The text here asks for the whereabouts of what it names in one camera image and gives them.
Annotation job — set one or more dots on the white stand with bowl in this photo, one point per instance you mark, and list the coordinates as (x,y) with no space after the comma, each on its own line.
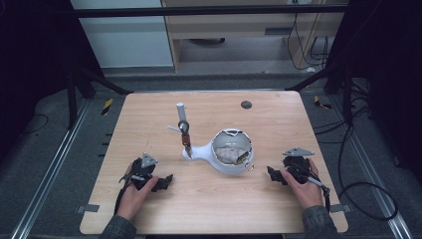
(202,153)

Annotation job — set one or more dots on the wooden desk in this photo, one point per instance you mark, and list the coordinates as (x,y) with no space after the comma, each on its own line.
(232,23)

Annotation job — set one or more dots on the white cabinet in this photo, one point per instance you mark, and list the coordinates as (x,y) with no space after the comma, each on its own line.
(122,43)

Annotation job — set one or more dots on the black horizontal frame bar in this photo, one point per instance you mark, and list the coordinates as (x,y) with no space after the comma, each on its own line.
(199,10)

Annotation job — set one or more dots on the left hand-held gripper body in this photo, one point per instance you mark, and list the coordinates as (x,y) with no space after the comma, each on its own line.
(144,167)

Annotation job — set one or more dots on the dark curtain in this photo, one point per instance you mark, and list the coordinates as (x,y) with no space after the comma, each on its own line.
(33,49)
(388,49)

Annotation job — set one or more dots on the grey table bracket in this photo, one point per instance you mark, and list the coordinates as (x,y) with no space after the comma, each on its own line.
(88,208)
(341,208)

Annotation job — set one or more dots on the person's right hand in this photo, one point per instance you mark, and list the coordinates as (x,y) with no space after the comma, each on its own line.
(307,194)

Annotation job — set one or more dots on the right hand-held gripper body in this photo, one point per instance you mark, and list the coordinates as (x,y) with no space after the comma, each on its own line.
(297,162)

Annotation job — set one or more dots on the black metal stand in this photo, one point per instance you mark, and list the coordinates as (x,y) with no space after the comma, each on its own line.
(71,106)
(347,99)

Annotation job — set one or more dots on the yellow black striped tape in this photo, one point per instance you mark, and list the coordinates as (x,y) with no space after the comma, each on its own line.
(106,106)
(320,103)

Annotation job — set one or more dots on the person's left hand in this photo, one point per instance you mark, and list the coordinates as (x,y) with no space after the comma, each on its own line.
(134,200)

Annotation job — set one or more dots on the metal floor rail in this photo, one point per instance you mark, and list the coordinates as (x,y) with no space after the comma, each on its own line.
(49,172)
(365,159)

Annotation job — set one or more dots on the grey table grommet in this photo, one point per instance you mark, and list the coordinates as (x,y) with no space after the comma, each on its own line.
(246,105)

